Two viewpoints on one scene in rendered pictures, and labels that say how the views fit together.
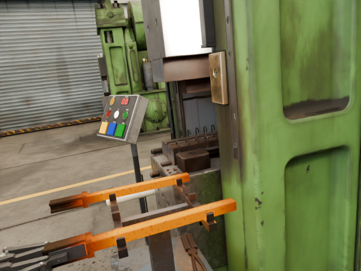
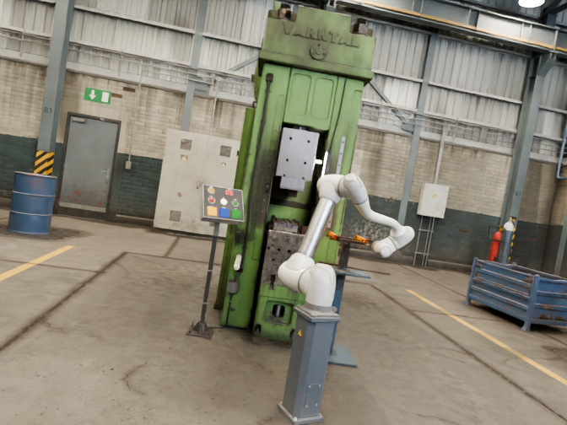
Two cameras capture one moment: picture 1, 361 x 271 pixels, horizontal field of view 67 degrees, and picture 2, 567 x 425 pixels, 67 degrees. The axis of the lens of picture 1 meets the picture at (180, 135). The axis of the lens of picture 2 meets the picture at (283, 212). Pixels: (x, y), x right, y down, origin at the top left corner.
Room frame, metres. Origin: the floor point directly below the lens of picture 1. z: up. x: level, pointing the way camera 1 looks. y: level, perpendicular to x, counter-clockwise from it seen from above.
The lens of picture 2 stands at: (0.43, 3.51, 1.26)
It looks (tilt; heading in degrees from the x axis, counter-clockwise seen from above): 3 degrees down; 283
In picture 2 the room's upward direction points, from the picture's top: 9 degrees clockwise
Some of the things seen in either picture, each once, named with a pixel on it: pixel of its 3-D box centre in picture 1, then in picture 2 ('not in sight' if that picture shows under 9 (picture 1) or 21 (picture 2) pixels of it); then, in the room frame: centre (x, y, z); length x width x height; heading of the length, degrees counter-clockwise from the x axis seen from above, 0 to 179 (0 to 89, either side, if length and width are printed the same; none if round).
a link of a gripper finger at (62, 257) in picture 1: (53, 263); not in sight; (0.47, 0.28, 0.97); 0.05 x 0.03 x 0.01; 108
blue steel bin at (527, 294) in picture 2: not in sight; (519, 293); (-1.56, -3.06, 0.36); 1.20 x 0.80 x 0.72; 118
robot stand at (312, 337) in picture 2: not in sight; (308, 363); (0.71, 1.12, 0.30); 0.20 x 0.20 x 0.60; 42
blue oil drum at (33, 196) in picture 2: not in sight; (32, 202); (5.64, -1.91, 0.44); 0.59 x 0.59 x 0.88
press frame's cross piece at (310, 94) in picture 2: not in sight; (307, 103); (1.27, -0.29, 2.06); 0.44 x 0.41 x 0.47; 108
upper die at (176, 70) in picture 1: (201, 66); (290, 184); (1.27, -0.13, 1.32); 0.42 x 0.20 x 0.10; 108
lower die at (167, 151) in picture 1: (208, 142); (283, 224); (1.27, -0.13, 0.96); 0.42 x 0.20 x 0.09; 108
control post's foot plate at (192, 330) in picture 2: not in sight; (200, 326); (1.72, 0.31, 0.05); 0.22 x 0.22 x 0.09; 18
